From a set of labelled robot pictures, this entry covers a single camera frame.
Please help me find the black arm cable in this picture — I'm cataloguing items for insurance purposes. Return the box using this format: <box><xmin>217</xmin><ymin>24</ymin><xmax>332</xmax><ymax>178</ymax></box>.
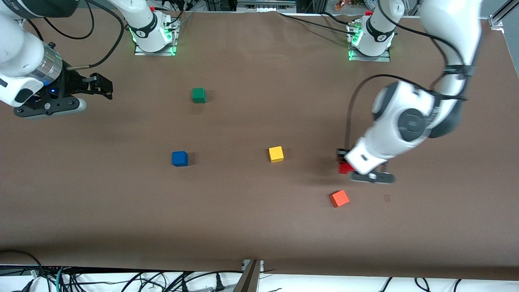
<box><xmin>24</xmin><ymin>0</ymin><xmax>125</xmax><ymax>70</ymax></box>
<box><xmin>345</xmin><ymin>0</ymin><xmax>473</xmax><ymax>152</ymax></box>

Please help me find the black cable on table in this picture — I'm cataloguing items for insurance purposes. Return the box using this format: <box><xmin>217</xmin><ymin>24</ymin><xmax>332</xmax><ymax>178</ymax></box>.
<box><xmin>278</xmin><ymin>11</ymin><xmax>357</xmax><ymax>36</ymax></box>

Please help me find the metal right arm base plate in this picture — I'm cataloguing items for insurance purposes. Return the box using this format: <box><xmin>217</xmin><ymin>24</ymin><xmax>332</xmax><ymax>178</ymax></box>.
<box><xmin>134</xmin><ymin>16</ymin><xmax>178</xmax><ymax>56</ymax></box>

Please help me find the black looping floor cable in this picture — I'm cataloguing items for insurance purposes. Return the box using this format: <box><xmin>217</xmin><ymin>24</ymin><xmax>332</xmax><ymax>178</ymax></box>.
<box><xmin>0</xmin><ymin>249</ymin><xmax>43</xmax><ymax>278</ymax></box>

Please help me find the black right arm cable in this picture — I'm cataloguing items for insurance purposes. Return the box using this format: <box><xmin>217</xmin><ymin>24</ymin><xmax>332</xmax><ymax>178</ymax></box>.
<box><xmin>24</xmin><ymin>0</ymin><xmax>125</xmax><ymax>70</ymax></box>

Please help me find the aluminium corner frame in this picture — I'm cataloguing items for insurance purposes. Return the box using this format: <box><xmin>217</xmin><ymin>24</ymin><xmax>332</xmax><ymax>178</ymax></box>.
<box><xmin>489</xmin><ymin>0</ymin><xmax>519</xmax><ymax>77</ymax></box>

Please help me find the aluminium profile bar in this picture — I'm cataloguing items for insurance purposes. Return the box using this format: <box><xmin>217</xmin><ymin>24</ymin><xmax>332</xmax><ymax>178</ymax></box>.
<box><xmin>235</xmin><ymin>260</ymin><xmax>264</xmax><ymax>292</ymax></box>

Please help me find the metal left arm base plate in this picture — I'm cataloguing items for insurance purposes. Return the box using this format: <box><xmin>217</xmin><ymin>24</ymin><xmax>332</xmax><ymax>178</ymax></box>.
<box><xmin>347</xmin><ymin>22</ymin><xmax>391</xmax><ymax>62</ymax></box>

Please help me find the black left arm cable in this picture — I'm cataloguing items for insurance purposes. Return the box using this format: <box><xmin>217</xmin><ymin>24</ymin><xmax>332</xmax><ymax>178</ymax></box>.
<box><xmin>345</xmin><ymin>0</ymin><xmax>473</xmax><ymax>152</ymax></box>

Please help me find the orange wooden block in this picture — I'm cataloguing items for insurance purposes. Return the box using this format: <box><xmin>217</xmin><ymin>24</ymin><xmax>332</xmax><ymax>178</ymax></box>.
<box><xmin>329</xmin><ymin>189</ymin><xmax>350</xmax><ymax>208</ymax></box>

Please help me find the grey power strip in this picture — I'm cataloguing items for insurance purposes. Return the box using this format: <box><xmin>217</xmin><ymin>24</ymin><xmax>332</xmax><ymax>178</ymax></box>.
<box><xmin>237</xmin><ymin>0</ymin><xmax>297</xmax><ymax>11</ymax></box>

